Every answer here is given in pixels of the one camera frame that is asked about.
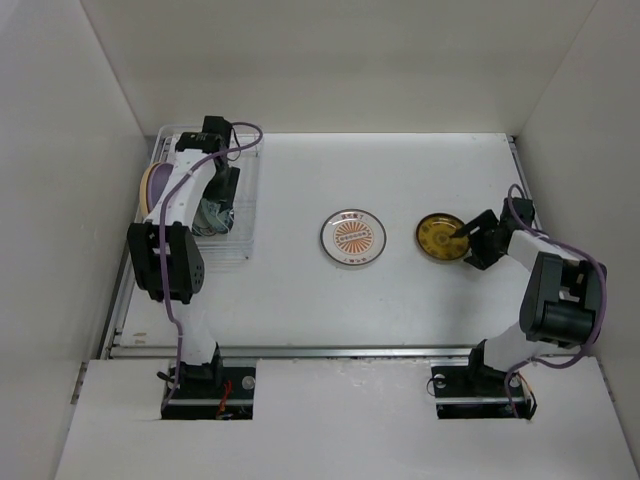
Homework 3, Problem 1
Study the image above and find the blue floral green plate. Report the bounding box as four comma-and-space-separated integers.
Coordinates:
201, 199, 235, 236

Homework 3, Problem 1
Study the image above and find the yellow patterned plate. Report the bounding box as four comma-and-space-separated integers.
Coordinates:
415, 213, 470, 262

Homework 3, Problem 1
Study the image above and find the white orange sunburst plate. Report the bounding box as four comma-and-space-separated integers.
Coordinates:
319, 209, 387, 268

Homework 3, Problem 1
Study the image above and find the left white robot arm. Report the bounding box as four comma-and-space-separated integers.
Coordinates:
127, 116, 240, 349

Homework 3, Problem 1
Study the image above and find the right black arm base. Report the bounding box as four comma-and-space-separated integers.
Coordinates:
427, 365, 537, 420

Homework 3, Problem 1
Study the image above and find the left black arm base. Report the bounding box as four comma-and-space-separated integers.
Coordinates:
159, 362, 256, 421

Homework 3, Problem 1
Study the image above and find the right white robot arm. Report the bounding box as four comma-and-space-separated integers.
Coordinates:
451, 198, 607, 394

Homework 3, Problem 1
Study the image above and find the green rimmed white plate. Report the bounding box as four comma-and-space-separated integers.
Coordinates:
192, 209, 215, 237

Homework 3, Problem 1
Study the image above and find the purple plate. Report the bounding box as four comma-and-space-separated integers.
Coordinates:
146, 162, 174, 211

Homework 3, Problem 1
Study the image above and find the beige plate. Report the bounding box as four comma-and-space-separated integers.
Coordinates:
139, 162, 160, 218

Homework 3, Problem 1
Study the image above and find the aluminium table frame rail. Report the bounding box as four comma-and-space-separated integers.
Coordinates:
99, 134, 581, 361

